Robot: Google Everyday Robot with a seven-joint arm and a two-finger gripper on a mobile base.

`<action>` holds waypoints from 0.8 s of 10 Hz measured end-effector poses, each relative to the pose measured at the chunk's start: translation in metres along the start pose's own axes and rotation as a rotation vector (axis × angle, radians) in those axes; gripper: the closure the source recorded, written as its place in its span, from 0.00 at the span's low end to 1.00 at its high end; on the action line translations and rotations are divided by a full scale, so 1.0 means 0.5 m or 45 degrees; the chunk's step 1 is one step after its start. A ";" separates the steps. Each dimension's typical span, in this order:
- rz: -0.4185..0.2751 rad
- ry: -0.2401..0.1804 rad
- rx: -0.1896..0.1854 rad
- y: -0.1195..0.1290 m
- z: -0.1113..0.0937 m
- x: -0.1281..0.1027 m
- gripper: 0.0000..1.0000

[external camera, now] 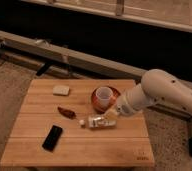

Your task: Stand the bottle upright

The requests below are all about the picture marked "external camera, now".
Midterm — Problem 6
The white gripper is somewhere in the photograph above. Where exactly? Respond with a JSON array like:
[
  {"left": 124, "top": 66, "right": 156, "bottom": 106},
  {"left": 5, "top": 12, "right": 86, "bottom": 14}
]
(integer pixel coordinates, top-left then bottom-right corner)
[{"left": 104, "top": 99, "right": 130, "bottom": 119}]

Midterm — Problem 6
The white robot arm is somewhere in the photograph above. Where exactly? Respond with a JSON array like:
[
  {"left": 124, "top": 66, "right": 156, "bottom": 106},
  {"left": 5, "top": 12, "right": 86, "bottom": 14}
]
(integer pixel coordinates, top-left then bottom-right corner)
[{"left": 104, "top": 69, "right": 192, "bottom": 118}]

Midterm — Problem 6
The orange round plate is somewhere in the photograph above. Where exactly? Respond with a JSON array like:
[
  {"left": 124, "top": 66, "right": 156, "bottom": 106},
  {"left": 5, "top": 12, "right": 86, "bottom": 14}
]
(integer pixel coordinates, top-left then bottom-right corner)
[{"left": 91, "top": 86, "right": 121, "bottom": 113}]

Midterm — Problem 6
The white plastic cup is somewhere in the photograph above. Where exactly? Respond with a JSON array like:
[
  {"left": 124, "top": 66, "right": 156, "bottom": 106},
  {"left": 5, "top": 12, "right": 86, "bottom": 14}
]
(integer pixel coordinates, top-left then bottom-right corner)
[{"left": 95, "top": 86, "right": 113, "bottom": 108}]

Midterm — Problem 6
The dark red chili pepper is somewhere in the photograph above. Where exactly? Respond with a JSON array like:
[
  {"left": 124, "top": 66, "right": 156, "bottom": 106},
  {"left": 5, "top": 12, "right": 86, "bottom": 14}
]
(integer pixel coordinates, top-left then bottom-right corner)
[{"left": 58, "top": 107, "right": 76, "bottom": 119}]

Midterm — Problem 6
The wooden low table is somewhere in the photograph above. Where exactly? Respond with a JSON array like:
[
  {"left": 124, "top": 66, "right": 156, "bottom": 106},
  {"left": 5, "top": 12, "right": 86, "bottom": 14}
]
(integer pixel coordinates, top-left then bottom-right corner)
[{"left": 0, "top": 79, "right": 155, "bottom": 167}]

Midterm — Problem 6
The black remote phone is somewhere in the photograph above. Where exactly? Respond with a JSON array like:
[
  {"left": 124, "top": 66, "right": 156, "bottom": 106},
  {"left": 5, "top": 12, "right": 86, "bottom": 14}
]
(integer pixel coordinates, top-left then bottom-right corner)
[{"left": 42, "top": 125, "right": 63, "bottom": 151}]

